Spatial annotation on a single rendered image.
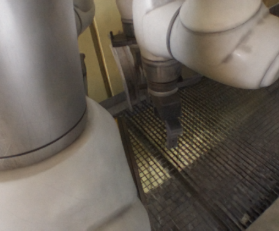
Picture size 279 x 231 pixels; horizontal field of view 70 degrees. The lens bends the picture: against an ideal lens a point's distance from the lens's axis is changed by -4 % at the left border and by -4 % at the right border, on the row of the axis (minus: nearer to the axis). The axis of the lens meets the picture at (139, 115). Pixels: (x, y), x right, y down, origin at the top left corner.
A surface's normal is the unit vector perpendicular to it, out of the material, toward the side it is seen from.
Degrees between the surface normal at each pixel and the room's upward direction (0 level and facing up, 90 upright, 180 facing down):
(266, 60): 72
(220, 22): 57
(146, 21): 85
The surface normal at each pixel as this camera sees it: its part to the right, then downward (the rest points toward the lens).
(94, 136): 0.76, -0.42
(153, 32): -0.74, 0.46
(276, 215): -0.11, -0.75
